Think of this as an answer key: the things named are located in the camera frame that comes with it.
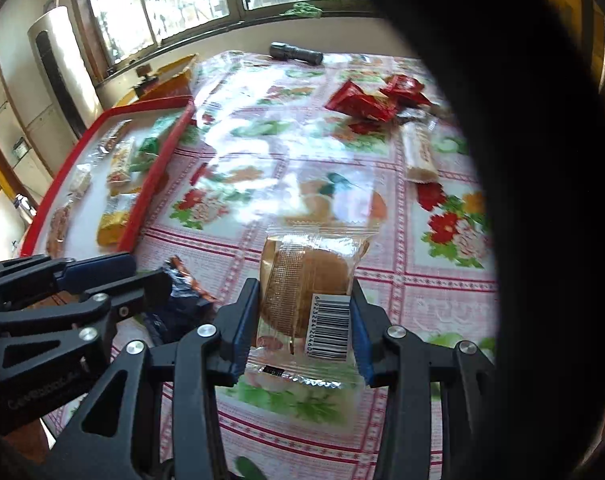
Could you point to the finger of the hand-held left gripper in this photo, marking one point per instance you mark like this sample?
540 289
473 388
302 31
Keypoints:
142 292
102 266

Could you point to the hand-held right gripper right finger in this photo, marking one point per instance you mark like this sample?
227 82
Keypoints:
362 340

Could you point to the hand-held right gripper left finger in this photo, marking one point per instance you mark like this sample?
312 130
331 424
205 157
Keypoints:
240 330

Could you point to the dark blue snack packet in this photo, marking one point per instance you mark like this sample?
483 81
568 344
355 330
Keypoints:
182 305

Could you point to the clear brown cake packet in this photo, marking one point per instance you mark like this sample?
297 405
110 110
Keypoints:
302 280

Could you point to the red rectangular tray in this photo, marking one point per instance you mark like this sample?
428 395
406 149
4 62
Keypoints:
157 165

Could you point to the clear packet brown nut bar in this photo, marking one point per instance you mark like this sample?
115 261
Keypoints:
57 227

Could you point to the clear packet white sweet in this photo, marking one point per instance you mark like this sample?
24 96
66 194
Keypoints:
80 180

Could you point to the cream snack bar packet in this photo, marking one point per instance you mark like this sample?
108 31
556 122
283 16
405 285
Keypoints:
122 165

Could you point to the dark brown snack packet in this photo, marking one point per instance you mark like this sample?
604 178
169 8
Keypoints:
115 137

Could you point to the green snack packet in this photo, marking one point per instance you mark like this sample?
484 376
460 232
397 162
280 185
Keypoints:
155 141

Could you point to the long white cracker packet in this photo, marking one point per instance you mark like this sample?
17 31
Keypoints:
420 152

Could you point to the cardboard box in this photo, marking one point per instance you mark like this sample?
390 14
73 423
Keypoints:
175 77

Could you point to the white tower air conditioner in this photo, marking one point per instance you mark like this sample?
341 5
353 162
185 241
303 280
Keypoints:
57 60

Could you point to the red snack packet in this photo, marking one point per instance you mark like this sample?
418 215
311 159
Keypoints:
360 105
405 89

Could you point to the black flashlight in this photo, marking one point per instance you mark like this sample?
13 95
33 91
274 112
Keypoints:
296 53

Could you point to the green cloth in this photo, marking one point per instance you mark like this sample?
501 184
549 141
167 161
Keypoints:
302 9

